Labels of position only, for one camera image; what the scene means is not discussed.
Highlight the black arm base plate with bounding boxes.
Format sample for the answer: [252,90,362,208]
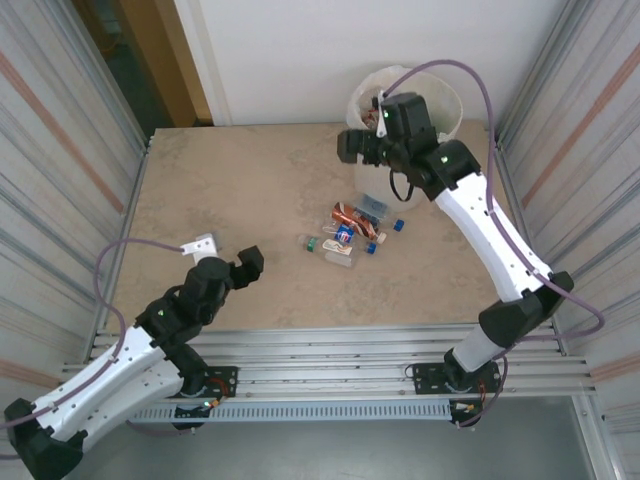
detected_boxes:
[409,360,501,397]
[174,366,240,401]

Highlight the white door trim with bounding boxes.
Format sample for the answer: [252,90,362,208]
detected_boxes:
[172,0,234,127]

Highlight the white round waste bin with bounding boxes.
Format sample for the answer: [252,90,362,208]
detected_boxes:
[346,63,465,207]

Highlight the white bag lined bin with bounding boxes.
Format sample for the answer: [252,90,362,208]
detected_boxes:
[346,63,465,151]

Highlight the dark glass door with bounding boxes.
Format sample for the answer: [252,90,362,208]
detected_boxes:
[69,0,177,144]

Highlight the clear bottle blue cap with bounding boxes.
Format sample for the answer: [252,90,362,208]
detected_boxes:
[323,242,380,272]

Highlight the blue label water bottle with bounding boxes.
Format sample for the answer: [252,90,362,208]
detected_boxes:
[357,193,406,233]

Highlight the grey slotted cable duct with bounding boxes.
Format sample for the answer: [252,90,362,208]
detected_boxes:
[133,399,451,424]

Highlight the striped enclosure side panel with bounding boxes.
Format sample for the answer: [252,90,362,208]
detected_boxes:
[492,0,640,401]
[0,0,151,381]

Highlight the aluminium frame rails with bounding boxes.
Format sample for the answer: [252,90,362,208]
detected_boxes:
[59,322,599,401]

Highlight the black cable loop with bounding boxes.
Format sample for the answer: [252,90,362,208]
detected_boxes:
[387,168,417,203]

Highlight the wooden door frame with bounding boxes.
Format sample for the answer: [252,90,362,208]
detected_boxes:
[117,0,214,127]

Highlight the crushed brown Nescafe bottle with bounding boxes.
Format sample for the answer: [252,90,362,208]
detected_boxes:
[329,200,390,245]

